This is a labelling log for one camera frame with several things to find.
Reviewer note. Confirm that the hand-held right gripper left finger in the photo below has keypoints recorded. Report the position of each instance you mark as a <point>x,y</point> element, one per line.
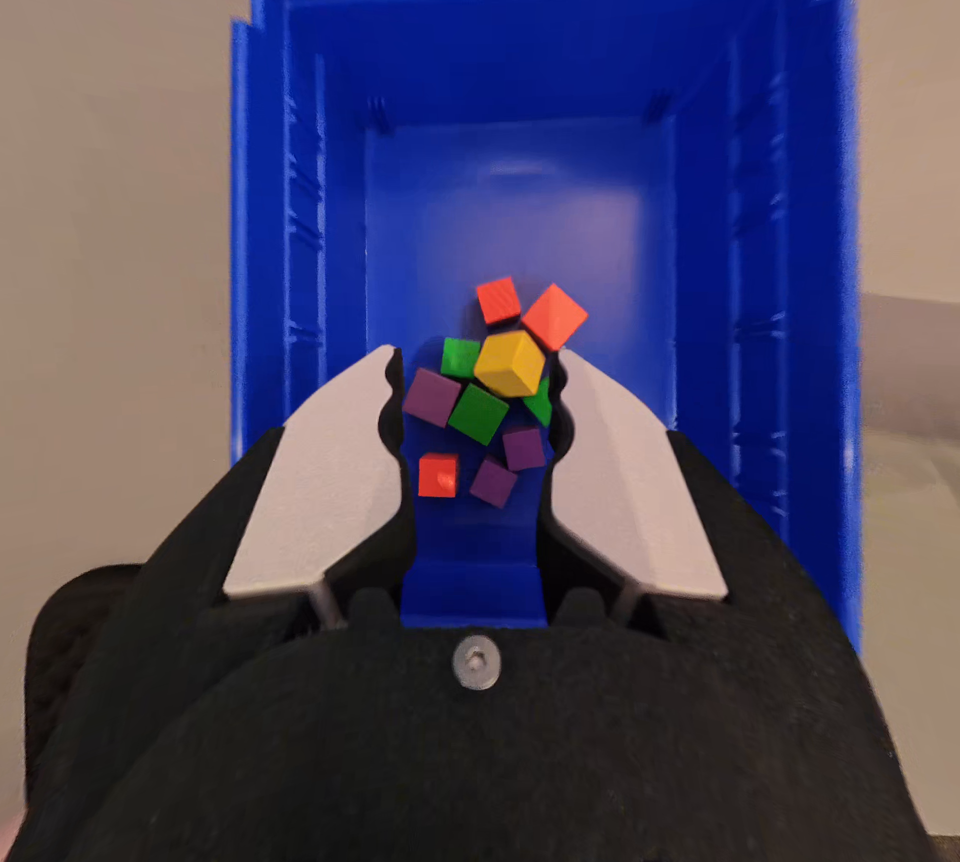
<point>315,495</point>

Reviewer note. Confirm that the blue plastic bin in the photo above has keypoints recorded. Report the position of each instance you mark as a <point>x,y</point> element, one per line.
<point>525,52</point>

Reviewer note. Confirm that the yellow wooden cube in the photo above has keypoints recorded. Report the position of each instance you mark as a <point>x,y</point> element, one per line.
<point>510,363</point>

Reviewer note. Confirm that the purple wooden cube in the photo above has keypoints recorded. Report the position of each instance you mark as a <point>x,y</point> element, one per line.
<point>493,481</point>
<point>431,397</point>
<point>523,448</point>

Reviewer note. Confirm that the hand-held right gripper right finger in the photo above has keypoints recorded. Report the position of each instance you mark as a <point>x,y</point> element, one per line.
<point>637,495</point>

